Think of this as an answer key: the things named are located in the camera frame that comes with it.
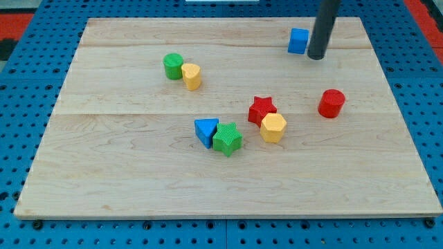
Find blue cube block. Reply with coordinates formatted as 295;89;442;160
287;28;309;55

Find green star block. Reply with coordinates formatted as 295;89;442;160
213;122;243;157

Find blue triangle block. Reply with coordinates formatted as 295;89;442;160
194;118;219;149

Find red star block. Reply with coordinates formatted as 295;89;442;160
248;96;278;127

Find yellow hexagon block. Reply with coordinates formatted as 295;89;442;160
260;113;287;143

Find yellow heart block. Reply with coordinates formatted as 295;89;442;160
181;63;201;91

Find light wooden board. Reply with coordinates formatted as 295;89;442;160
15;17;442;220

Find green cylinder block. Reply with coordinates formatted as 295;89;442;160
163;53;183;80

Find red cylinder block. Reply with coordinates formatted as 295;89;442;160
318;89;346;118

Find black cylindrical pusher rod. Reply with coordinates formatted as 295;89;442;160
307;0;341;60

